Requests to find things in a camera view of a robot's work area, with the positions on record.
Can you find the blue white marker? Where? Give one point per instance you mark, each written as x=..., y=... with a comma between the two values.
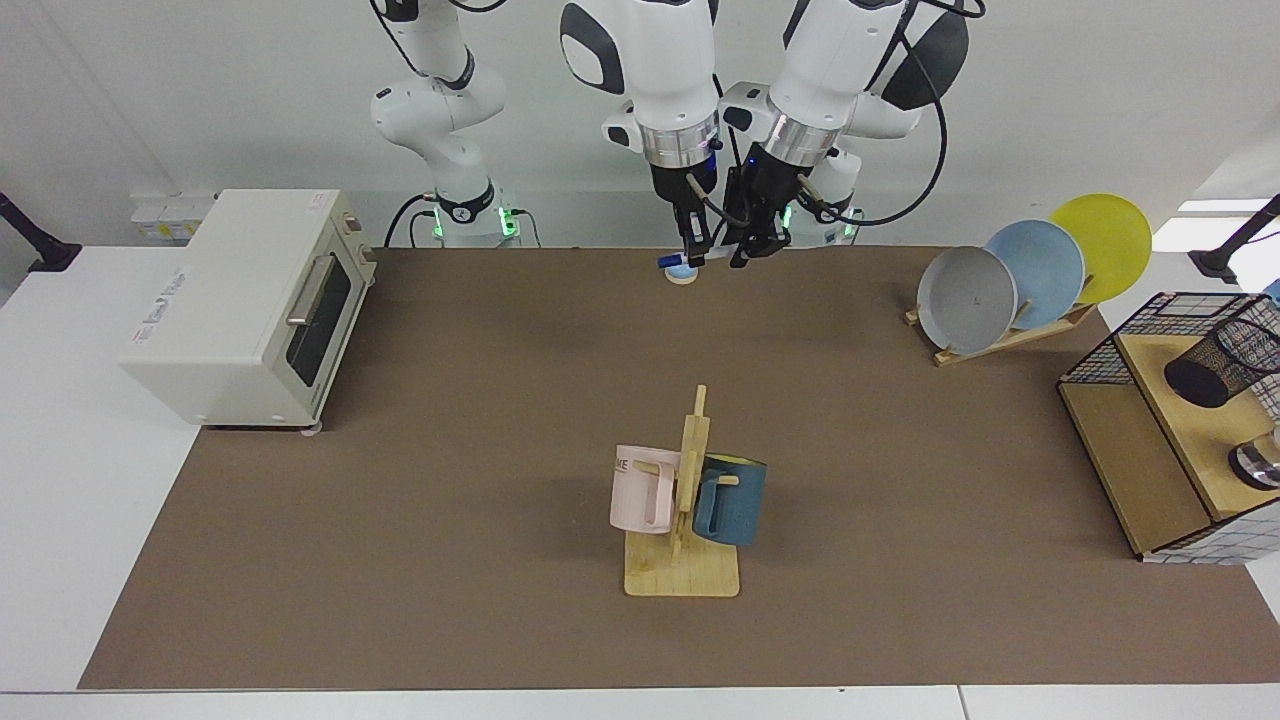
x=668, y=261

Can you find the black mesh pen holder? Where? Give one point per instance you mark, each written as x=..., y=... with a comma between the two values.
x=1215, y=370

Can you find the grey plate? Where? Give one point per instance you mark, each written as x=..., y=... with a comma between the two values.
x=965, y=300

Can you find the dark teal cup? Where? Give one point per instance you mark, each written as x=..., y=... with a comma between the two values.
x=735, y=505

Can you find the wooden plate rack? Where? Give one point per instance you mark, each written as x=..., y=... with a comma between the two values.
x=1000, y=342

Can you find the pink cup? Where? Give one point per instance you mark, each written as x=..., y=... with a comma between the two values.
x=632, y=495

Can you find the brown table cloth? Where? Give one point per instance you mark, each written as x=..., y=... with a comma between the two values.
x=500, y=420

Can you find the light blue plate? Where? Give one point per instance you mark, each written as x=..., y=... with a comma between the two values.
x=1045, y=265

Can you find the wooden cup stand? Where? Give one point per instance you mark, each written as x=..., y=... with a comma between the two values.
x=680, y=575

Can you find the yellow plate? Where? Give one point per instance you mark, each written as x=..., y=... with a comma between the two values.
x=1110, y=235

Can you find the pale toaster oven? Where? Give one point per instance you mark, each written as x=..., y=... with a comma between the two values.
x=240, y=280

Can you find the black pole stand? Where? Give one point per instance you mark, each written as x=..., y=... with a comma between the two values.
x=40, y=250
x=1225, y=262

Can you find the silver metal round object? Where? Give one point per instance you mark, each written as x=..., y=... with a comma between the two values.
x=1258, y=465

